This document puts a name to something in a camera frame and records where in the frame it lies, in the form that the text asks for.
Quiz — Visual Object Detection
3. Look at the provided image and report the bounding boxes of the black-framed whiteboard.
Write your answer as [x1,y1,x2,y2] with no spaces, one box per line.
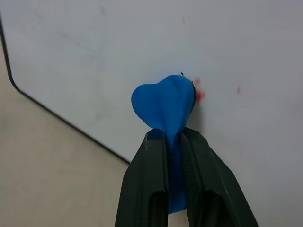
[0,0,303,227]

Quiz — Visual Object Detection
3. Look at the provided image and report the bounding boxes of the blue cloth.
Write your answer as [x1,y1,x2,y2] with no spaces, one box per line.
[131,74,196,215]

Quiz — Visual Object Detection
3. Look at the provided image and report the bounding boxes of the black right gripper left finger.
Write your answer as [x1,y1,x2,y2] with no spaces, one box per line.
[114,129,170,227]

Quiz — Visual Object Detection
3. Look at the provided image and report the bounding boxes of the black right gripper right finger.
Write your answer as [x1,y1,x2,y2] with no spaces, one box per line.
[180,127,260,227]

